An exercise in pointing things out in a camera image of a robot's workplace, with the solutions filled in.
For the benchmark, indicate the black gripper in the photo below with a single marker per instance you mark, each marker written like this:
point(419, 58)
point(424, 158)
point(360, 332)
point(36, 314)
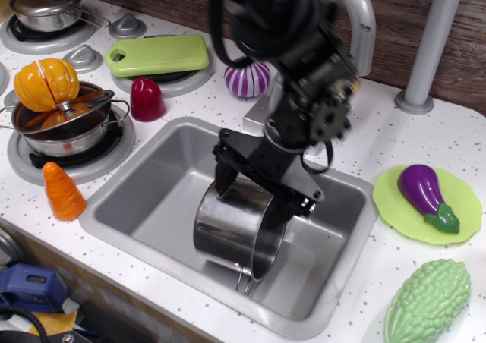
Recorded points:
point(278, 172)

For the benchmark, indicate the stainless steel pot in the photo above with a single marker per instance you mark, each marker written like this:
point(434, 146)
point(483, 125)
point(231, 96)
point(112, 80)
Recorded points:
point(240, 230)

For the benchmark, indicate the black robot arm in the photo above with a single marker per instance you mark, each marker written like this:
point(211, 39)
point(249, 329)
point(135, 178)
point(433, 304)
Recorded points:
point(319, 77)

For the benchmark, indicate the grey toy sink basin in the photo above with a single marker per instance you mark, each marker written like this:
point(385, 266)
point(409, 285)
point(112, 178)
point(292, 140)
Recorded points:
point(148, 207)

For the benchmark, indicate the lidded steel pot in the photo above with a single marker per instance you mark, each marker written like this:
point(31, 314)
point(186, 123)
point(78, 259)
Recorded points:
point(53, 15)

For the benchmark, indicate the silver toy faucet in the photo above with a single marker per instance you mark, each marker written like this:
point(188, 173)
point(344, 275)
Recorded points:
point(363, 34)

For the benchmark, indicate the purple white striped toy onion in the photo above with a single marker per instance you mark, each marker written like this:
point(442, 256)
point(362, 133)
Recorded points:
point(248, 82)

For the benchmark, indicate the dark red toy pepper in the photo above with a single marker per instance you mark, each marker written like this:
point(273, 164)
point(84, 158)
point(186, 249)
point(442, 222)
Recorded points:
point(147, 102)

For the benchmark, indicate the grey stove burner front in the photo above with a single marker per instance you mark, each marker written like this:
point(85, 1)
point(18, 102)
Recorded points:
point(101, 163)

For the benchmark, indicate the purple toy eggplant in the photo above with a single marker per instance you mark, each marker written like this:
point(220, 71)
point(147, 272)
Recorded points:
point(419, 184)

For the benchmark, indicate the green cutting board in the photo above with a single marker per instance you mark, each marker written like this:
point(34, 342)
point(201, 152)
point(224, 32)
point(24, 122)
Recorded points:
point(157, 55)

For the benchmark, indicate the orange toy carrot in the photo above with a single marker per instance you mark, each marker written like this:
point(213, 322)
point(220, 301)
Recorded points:
point(65, 200)

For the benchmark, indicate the light green plate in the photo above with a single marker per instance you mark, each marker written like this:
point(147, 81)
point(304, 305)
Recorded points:
point(395, 210)

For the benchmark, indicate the grey stove knob back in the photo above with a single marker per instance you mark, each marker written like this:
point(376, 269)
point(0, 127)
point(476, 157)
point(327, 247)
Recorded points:
point(127, 27)

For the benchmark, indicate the grey stove knob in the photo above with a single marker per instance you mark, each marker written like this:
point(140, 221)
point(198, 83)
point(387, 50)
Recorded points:
point(127, 27)
point(84, 59)

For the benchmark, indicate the green toy bitter melon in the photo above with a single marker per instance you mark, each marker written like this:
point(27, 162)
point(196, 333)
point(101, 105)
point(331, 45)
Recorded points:
point(428, 302)

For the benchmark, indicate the grey stove knob front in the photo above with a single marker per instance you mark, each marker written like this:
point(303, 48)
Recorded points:
point(84, 59)

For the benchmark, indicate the blue clamp tool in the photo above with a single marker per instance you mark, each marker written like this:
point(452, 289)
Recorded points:
point(33, 288)

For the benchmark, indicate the orange toy pumpkin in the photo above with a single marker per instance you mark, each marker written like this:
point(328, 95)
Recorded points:
point(42, 85)

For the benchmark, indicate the yellow cloth scrap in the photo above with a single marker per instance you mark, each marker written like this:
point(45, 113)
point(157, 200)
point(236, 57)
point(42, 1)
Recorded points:
point(56, 323)

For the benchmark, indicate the grey stove burner back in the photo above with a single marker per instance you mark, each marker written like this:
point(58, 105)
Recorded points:
point(70, 39)

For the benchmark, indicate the grey vertical pole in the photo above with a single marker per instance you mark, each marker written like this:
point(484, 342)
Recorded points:
point(416, 98)

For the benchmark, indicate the steel pan with handles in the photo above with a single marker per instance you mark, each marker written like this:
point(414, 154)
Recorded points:
point(74, 127)

